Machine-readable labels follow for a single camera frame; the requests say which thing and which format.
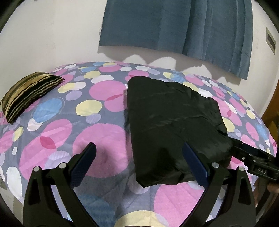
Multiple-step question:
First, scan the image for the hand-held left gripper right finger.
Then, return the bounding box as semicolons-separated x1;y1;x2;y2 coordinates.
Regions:
182;142;256;227

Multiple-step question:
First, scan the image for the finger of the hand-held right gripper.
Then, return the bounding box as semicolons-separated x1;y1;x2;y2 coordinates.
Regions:
231;148;251;163
233;140;262;154

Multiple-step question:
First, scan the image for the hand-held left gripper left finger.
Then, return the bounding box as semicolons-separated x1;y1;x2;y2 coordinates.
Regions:
23;142;97;227

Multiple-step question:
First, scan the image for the black garment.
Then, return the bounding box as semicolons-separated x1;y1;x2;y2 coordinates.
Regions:
125;76;235;188

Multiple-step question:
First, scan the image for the person's right hand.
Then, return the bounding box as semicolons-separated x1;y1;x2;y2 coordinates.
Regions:
268;181;279;195

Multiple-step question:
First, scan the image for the wooden door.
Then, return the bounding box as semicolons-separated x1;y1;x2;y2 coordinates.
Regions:
262;96;279;144

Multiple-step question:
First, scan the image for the dotted bedspread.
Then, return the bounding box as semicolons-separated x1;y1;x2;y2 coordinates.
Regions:
0;62;277;227

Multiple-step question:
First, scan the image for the striped pillow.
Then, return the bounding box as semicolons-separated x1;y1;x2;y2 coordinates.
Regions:
1;72;65;124

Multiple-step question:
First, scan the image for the blue curtain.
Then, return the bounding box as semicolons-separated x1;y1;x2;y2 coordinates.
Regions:
99;0;253;81

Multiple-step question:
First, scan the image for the wall vent plate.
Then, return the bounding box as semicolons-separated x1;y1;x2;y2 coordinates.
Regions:
265;27;277;55

